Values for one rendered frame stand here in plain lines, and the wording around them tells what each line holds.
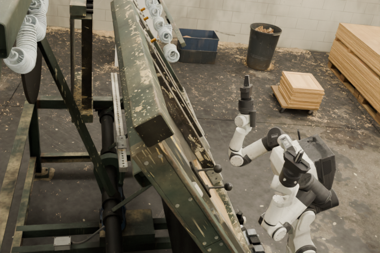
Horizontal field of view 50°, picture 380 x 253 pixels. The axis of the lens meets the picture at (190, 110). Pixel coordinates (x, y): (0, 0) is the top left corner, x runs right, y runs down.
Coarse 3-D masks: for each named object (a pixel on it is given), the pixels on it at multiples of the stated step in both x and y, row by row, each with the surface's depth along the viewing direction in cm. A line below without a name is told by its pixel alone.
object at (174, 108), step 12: (168, 24) 206; (156, 72) 214; (168, 84) 225; (168, 96) 223; (168, 108) 227; (180, 108) 229; (180, 120) 233; (192, 132) 239; (192, 144) 243; (204, 156) 250; (204, 168) 255; (216, 180) 262
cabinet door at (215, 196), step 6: (198, 168) 219; (204, 174) 228; (204, 180) 214; (210, 186) 230; (210, 192) 217; (216, 192) 240; (216, 198) 227; (216, 204) 211; (222, 204) 240; (222, 210) 228; (228, 222) 228
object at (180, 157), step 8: (168, 144) 163; (176, 152) 166; (184, 160) 168; (184, 168) 171; (192, 176) 174; (200, 184) 177; (208, 200) 183; (216, 208) 187; (224, 224) 193; (232, 232) 201; (232, 240) 200; (240, 248) 205
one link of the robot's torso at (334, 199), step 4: (332, 192) 240; (332, 196) 239; (336, 196) 239; (332, 200) 239; (336, 200) 239; (312, 204) 234; (324, 204) 237; (328, 204) 237; (332, 204) 239; (336, 204) 240; (320, 208) 239; (324, 208) 238; (328, 208) 241
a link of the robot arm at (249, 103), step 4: (240, 88) 229; (244, 88) 228; (248, 88) 228; (252, 88) 235; (240, 92) 231; (244, 92) 230; (248, 92) 229; (240, 96) 232; (244, 96) 230; (248, 96) 230; (240, 100) 233; (244, 100) 232; (248, 100) 232; (252, 100) 233; (240, 104) 233; (244, 104) 231; (248, 104) 231; (252, 104) 233
